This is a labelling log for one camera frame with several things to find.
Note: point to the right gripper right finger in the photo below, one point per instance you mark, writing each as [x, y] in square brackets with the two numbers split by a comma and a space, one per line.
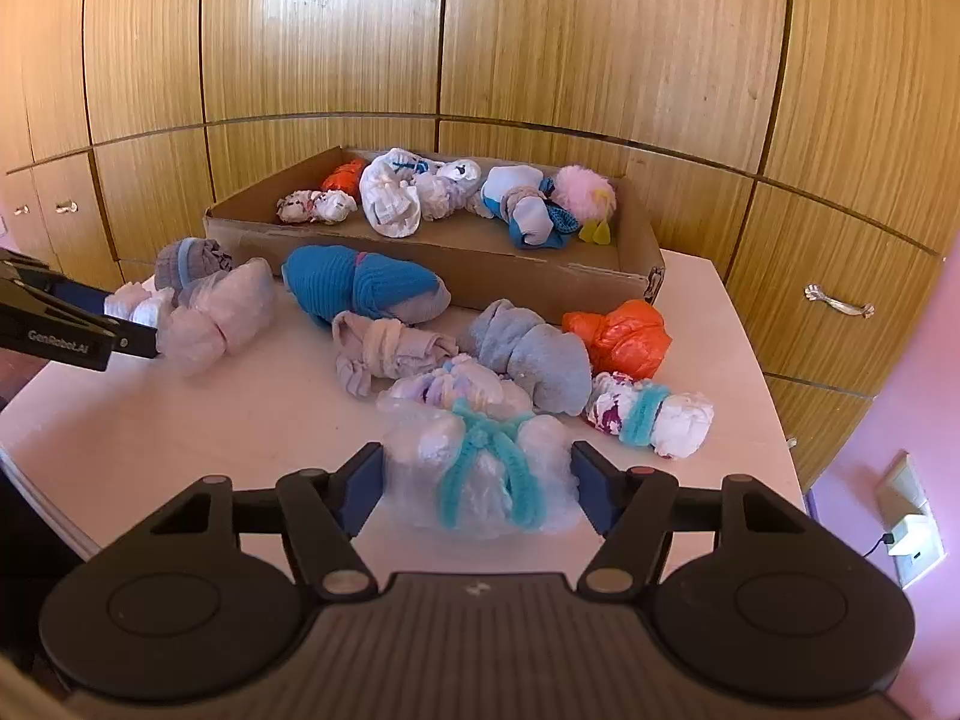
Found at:
[632, 511]

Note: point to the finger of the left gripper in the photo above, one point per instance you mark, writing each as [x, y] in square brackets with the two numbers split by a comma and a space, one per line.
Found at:
[49, 316]

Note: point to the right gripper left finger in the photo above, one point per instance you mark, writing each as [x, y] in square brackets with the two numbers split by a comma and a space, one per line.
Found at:
[322, 513]

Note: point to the bubble wrap bundle teal tie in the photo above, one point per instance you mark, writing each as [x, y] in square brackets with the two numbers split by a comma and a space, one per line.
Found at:
[464, 472]

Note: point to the grey sock blue band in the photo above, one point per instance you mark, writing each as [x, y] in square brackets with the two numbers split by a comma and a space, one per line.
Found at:
[181, 263]

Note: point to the lilac sock bundle cream tie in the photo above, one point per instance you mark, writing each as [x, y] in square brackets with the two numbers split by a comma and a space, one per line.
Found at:
[368, 349]

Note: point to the pink plastic bundle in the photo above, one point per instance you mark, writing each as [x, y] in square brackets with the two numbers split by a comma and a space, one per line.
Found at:
[218, 316]

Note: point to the pale lilac bundle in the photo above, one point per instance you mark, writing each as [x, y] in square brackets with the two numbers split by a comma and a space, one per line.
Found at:
[464, 378]

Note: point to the white knit sock bundle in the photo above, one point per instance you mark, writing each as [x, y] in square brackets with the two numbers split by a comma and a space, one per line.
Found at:
[399, 190]

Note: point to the orange sock bundle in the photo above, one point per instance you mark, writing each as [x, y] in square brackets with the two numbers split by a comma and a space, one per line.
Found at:
[345, 178]

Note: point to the floral white bundle teal tie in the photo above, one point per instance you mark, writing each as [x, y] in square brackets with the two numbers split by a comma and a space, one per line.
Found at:
[647, 415]

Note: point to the white diaper bundle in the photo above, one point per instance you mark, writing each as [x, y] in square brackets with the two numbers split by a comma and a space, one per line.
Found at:
[140, 303]

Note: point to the grey sock bundle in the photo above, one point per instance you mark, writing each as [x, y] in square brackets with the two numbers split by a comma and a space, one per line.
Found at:
[550, 365]

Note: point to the orange plastic bundle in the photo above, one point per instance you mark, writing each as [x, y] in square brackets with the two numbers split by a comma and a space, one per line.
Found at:
[631, 339]

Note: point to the small floral sock bundle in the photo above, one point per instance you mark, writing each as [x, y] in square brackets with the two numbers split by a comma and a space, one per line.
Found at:
[315, 206]

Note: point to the cardboard box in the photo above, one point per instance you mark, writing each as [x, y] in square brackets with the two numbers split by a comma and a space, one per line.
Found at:
[474, 257]

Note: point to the pink fluffy pompom toy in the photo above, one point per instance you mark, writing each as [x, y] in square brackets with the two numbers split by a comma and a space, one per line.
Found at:
[588, 196]

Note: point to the white blue sock bundle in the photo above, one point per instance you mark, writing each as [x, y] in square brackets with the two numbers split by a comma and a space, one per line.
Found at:
[519, 196]

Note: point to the wooden wardrobe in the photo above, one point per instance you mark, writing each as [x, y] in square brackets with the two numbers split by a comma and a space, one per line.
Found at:
[788, 141]

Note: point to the white wall socket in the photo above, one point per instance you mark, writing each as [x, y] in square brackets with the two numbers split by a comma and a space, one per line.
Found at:
[906, 513]

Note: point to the silver drawer handle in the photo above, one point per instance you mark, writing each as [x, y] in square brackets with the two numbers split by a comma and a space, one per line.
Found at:
[814, 293]

